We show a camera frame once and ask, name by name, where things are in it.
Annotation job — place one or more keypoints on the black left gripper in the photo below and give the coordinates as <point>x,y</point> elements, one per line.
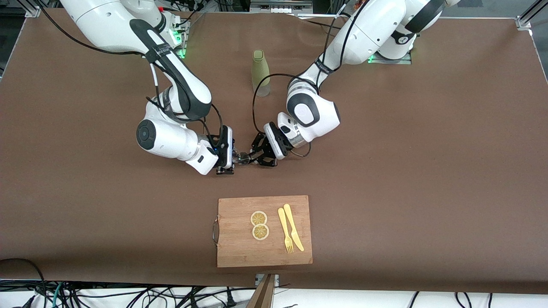
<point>279,143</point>

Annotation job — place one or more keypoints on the steel double jigger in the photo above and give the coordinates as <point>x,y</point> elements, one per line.
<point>245,159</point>

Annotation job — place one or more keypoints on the clear glass measuring cup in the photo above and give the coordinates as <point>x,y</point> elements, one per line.
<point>235,157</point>

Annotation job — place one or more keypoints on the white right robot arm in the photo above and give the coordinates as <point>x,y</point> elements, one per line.
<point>107,21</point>

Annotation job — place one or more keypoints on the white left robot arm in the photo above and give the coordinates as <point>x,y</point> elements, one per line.
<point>364,30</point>

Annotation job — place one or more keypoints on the yellow lemon slice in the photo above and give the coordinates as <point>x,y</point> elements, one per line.
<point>260,232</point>
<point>258,218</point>

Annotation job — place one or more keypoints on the yellow plastic fork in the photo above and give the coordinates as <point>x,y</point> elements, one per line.
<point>282,222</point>

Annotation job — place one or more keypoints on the wooden cutting board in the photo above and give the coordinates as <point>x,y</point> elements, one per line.
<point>239,248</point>

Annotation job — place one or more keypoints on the green sleeved glass bottle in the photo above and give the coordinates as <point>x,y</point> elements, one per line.
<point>260,68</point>

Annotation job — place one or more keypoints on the yellow plastic knife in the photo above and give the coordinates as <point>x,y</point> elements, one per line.
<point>295,235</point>

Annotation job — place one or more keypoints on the brown table cover sheet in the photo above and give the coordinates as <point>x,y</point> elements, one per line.
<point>428,192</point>

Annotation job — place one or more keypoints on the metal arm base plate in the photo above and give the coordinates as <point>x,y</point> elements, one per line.
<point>402,61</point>
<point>183,50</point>

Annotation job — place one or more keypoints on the wooden post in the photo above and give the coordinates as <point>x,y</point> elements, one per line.
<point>263,295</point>

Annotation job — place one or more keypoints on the metal table corner bracket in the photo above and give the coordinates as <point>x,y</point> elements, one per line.
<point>523,23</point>
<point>33,12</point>

